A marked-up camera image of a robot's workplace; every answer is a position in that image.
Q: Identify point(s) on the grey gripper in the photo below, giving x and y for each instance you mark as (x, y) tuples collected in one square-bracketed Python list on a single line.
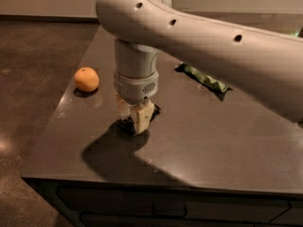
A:
[(133, 88)]

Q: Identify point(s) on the black chocolate rxbar wrapper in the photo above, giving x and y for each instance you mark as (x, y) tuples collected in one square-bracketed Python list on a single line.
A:
[(128, 124)]

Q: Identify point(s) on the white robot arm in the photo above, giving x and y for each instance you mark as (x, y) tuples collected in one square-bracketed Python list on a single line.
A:
[(265, 65)]

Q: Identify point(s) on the green jalapeno chip bag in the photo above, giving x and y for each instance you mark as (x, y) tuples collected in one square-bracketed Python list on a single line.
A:
[(201, 77)]

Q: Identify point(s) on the orange fruit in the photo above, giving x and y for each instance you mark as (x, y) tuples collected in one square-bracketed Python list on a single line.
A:
[(86, 79)]

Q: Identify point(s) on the dark cabinet drawers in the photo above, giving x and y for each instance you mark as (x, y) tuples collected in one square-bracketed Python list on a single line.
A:
[(109, 205)]

